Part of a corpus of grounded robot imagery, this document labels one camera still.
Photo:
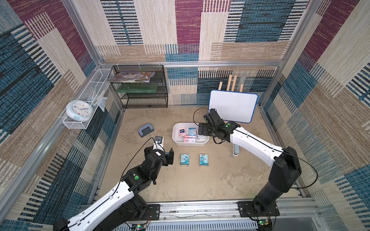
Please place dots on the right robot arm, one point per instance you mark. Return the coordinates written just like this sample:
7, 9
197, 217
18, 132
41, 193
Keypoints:
283, 163

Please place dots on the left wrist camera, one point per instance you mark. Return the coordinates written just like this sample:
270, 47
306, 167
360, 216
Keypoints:
158, 143

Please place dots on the colourful magazine on shelf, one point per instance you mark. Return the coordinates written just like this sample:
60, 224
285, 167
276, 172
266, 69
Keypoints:
132, 77

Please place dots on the teal cartoon tissue pack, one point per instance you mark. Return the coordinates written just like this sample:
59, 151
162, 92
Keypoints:
203, 160
184, 159

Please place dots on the white round clock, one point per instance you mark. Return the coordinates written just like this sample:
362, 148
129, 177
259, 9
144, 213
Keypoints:
79, 110

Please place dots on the green board on shelf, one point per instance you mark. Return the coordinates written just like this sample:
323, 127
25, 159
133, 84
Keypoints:
137, 88

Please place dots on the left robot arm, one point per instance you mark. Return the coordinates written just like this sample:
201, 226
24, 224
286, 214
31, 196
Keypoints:
123, 203

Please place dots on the white plastic storage box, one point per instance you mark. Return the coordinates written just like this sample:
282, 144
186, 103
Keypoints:
186, 134

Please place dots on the pink white tissue pack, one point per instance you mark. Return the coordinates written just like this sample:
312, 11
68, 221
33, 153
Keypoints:
189, 139

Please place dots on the white wire wall basket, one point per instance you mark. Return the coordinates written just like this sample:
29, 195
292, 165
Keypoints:
94, 91

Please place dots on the blue framed whiteboard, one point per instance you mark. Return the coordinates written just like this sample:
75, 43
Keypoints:
234, 106

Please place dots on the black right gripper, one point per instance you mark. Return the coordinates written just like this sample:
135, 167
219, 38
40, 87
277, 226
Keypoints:
203, 129

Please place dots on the blue grey hole punch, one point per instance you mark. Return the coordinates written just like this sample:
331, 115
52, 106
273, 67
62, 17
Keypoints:
145, 130

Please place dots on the blue striped tissue pack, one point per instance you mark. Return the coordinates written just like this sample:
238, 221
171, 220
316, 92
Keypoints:
193, 132

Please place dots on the black wire mesh shelf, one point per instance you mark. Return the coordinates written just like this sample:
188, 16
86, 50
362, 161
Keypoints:
143, 100

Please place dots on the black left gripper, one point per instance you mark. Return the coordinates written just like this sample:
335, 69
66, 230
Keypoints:
165, 161

